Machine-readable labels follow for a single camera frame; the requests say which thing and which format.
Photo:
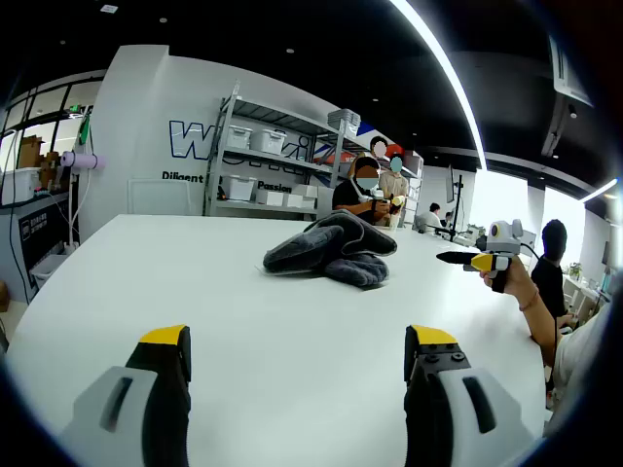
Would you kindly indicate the stack of grey bins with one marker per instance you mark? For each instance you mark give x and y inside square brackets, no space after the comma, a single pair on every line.
[343,120]

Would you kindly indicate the brown cardboard boxes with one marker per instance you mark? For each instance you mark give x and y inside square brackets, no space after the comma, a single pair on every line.
[36,155]

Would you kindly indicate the dark counter with sign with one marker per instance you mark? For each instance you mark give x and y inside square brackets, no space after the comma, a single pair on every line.
[34,243]

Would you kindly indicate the small cardboard box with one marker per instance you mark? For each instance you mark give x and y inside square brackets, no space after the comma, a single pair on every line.
[4,297]

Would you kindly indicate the purple rolled mat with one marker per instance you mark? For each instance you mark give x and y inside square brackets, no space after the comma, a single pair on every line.
[83,160]

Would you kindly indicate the grey towel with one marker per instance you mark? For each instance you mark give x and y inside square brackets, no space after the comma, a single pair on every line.
[321,248]

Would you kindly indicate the black monitor stand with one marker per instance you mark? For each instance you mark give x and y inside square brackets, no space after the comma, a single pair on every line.
[456,204]

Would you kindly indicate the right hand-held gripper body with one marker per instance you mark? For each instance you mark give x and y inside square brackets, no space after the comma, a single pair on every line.
[506,238]

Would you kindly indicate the grey metal shelf rack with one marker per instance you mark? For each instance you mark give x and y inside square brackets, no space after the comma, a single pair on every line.
[221,160]

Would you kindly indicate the white stand pole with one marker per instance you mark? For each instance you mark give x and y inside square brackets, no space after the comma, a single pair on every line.
[74,209]

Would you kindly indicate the person's right hand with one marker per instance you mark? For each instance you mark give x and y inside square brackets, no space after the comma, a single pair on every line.
[521,279]

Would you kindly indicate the white storage box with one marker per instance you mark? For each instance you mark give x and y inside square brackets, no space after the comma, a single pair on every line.
[239,137]
[239,189]
[267,142]

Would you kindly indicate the green hanging cloth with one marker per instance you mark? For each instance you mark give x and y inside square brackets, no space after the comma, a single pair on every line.
[85,129]

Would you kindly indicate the white flat plastic strip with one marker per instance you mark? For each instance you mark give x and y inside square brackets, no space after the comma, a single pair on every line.
[260,270]

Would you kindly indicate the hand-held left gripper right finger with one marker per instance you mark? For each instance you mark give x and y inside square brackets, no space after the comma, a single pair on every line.
[452,418]

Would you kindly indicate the row of white cartons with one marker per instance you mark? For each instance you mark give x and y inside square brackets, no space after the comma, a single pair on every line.
[287,198]

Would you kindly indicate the white lidded bin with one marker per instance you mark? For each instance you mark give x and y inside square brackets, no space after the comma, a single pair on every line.
[19,187]

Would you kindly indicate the ceiling light strip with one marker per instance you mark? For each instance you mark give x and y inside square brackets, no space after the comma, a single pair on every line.
[457,92]
[601,189]

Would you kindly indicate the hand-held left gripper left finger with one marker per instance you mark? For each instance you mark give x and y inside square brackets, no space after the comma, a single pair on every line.
[146,413]

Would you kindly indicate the white table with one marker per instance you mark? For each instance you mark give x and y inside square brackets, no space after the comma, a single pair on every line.
[243,340]

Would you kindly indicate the person's white printed shirt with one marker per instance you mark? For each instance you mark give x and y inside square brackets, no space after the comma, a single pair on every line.
[579,360]

